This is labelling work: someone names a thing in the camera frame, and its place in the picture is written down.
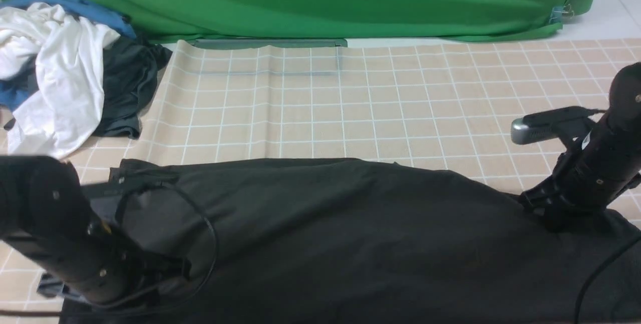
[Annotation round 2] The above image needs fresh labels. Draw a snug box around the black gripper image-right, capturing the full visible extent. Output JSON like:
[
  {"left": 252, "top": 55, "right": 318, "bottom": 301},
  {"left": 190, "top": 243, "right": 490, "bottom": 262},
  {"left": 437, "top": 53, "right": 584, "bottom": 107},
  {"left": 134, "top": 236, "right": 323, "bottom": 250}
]
[{"left": 519, "top": 125, "right": 639, "bottom": 232}]

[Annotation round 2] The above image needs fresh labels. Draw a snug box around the black cable image-left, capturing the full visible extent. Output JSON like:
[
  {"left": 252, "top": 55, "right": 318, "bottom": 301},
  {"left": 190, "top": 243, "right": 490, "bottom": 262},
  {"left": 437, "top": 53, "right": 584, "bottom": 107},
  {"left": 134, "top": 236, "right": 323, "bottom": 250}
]
[{"left": 2, "top": 183, "right": 218, "bottom": 322}]

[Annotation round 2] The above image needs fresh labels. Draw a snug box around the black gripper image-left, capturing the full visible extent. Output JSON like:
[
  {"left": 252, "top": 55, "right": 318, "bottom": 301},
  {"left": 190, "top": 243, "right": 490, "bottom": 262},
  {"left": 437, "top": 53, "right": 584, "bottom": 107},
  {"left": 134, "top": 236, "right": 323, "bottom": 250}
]
[{"left": 5, "top": 220, "right": 192, "bottom": 309}]

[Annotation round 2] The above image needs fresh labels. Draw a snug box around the gray-green metal bar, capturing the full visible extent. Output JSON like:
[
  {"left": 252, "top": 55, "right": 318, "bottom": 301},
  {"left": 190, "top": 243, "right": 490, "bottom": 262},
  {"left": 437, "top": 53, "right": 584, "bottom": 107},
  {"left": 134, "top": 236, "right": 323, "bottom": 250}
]
[{"left": 188, "top": 38, "right": 348, "bottom": 50}]

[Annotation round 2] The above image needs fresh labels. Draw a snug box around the blue crumpled garment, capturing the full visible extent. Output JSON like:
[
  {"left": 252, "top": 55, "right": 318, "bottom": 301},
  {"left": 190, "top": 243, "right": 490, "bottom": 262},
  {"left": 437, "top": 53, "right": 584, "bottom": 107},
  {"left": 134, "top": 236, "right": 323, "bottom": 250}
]
[{"left": 2, "top": 0, "right": 137, "bottom": 110}]

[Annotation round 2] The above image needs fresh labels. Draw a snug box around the beige checkered tablecloth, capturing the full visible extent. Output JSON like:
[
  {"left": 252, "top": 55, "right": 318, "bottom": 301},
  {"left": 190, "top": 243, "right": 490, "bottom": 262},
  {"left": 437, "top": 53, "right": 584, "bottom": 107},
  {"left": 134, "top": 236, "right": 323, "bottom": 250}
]
[{"left": 2, "top": 38, "right": 639, "bottom": 323}]

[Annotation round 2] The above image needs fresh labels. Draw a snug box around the white crumpled shirt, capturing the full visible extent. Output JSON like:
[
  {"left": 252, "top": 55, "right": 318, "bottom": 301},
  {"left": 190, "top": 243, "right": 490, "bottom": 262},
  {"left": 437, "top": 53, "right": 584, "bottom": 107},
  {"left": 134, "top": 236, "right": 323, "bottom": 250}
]
[{"left": 1, "top": 3, "right": 120, "bottom": 158}]

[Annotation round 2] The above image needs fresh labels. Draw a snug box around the metal binder clip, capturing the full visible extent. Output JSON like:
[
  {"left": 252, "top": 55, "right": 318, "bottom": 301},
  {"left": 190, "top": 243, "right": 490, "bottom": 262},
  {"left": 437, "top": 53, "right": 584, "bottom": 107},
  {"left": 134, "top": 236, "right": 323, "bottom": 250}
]
[{"left": 548, "top": 4, "right": 575, "bottom": 25}]

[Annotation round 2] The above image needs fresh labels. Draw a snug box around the dark gray long-sleeved shirt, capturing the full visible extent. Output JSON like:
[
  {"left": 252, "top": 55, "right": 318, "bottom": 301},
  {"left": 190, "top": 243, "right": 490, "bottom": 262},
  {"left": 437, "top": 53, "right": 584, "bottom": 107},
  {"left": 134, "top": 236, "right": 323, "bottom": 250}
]
[{"left": 59, "top": 158, "right": 641, "bottom": 324}]

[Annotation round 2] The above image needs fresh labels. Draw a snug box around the silver black wrist camera image-right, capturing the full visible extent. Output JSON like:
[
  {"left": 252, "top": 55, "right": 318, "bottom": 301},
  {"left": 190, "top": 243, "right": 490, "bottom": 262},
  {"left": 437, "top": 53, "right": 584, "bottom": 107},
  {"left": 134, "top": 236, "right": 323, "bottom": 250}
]
[{"left": 510, "top": 106, "right": 606, "bottom": 149}]

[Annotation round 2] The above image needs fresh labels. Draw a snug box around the black cable image-right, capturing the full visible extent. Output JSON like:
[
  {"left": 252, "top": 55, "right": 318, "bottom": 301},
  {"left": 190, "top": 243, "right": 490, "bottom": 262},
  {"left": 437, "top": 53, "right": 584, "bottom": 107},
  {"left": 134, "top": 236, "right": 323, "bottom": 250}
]
[{"left": 573, "top": 234, "right": 641, "bottom": 324}]

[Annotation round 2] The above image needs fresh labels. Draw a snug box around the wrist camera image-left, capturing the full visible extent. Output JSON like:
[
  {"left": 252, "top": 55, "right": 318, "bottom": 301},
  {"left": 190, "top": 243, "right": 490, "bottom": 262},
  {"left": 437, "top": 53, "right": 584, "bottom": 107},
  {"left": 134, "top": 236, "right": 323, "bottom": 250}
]
[{"left": 82, "top": 175, "right": 178, "bottom": 225}]

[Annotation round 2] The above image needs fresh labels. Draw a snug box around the dark gray crumpled garment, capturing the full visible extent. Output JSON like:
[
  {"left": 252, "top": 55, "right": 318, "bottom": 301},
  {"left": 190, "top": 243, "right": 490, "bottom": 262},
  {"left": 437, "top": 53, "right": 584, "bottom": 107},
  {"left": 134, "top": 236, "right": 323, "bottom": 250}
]
[{"left": 3, "top": 36, "right": 172, "bottom": 139}]

